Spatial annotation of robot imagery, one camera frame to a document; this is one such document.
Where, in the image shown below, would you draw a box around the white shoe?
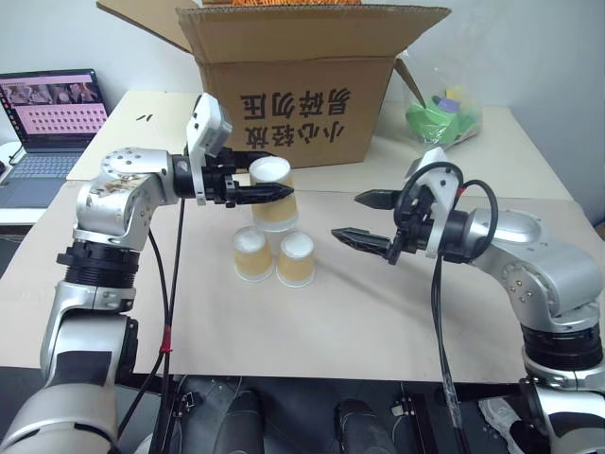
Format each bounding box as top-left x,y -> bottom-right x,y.
475,395 -> 527,442

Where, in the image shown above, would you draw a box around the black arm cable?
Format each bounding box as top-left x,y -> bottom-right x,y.
115,197 -> 186,454
394,162 -> 499,454

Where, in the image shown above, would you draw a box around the yellow paper cup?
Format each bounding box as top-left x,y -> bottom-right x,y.
248,157 -> 302,234
275,231 -> 317,288
232,226 -> 276,284

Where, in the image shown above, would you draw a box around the brown cardboard box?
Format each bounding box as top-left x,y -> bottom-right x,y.
95,0 -> 453,171

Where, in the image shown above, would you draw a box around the clear plastic bag green items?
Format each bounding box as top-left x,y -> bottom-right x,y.
393,50 -> 485,153

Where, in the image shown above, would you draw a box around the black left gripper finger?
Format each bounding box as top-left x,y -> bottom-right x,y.
234,149 -> 276,167
234,183 -> 296,206

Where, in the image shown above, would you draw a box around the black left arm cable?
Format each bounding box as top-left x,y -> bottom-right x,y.
115,197 -> 186,454

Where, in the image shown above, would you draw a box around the open laptop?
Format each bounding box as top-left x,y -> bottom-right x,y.
0,68 -> 112,210

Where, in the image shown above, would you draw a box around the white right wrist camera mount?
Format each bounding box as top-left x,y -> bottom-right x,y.
407,147 -> 467,259

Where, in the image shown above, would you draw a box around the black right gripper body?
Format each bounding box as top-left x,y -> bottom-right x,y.
387,181 -> 440,266

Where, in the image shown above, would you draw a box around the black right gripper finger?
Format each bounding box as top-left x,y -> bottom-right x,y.
354,188 -> 404,212
331,227 -> 394,259

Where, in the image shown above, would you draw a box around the dark rounded shape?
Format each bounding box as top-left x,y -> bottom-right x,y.
221,386 -> 265,454

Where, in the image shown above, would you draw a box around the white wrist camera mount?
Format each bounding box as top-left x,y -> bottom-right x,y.
184,93 -> 234,207
407,147 -> 467,259

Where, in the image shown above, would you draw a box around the black table frame bar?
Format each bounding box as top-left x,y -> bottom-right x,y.
112,372 -> 536,404

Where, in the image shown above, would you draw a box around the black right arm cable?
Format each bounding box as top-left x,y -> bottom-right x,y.
394,162 -> 499,454

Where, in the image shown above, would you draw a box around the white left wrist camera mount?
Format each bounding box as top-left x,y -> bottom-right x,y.
184,93 -> 234,207

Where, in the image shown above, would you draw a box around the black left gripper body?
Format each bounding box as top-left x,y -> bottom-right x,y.
201,147 -> 252,210

